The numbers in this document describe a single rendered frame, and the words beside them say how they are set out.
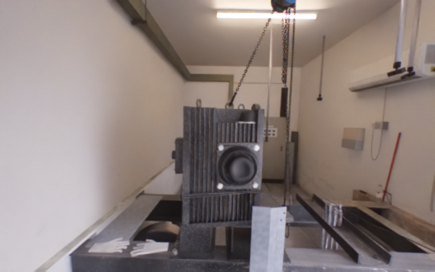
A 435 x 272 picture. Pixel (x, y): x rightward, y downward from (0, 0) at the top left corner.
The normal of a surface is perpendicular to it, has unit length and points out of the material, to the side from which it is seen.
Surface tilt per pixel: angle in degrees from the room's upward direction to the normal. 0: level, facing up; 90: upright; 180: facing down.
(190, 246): 90
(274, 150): 90
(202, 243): 90
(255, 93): 90
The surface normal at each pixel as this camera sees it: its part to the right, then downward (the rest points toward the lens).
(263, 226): -0.14, 0.08
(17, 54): 1.00, 0.03
